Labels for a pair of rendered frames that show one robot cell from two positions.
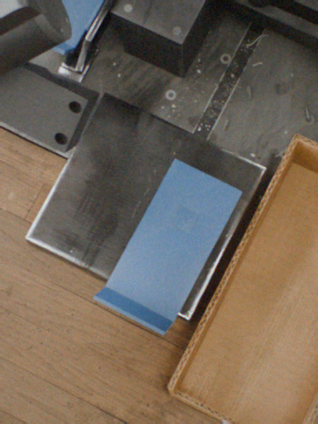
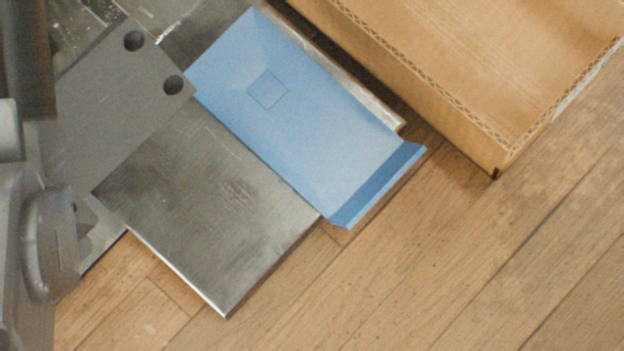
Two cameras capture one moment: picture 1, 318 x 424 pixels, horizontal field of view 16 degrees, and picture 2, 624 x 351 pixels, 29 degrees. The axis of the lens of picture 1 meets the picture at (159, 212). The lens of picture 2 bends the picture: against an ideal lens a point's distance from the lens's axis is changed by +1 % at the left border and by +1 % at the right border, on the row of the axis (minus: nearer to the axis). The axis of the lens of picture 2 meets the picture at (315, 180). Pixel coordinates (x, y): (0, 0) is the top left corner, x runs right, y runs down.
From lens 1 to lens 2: 0.37 m
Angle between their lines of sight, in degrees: 18
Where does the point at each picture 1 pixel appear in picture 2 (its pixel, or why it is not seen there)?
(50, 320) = (349, 316)
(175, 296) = (370, 129)
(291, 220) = not seen: outside the picture
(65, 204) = (193, 247)
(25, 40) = (23, 16)
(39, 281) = (289, 319)
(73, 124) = (159, 56)
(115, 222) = (241, 184)
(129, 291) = (346, 188)
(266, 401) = (536, 59)
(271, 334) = (449, 30)
